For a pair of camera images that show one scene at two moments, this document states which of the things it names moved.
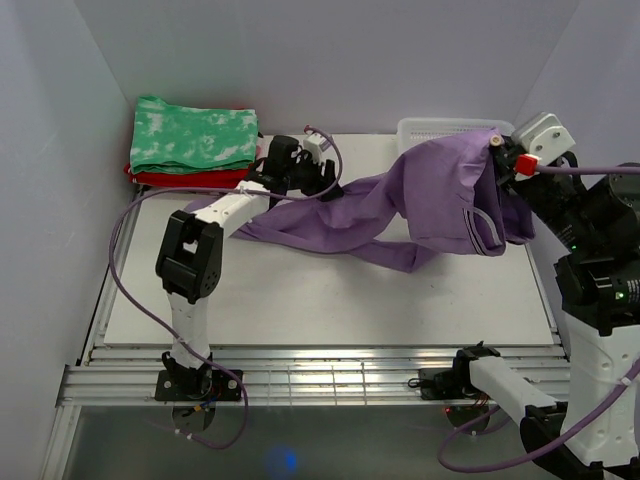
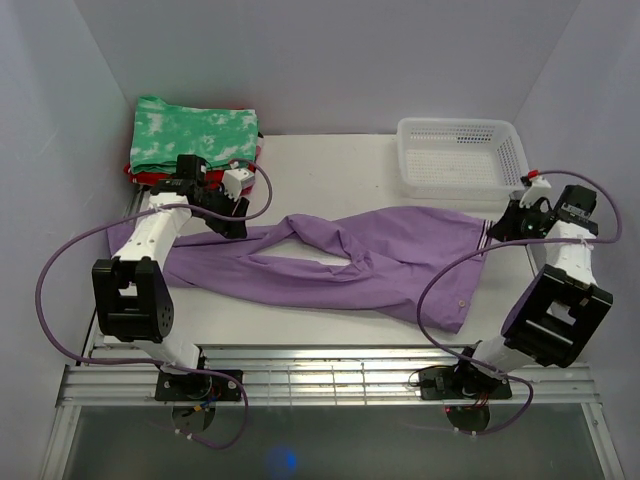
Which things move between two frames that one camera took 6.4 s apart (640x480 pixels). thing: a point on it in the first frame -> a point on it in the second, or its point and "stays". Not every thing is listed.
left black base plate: x=199 y=384 stays
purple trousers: x=444 y=193 -> x=424 y=264
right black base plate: x=440 y=384 stays
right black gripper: x=503 y=152 -> x=503 y=229
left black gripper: x=306 y=158 -> x=230 y=229
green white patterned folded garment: x=167 y=136 stays
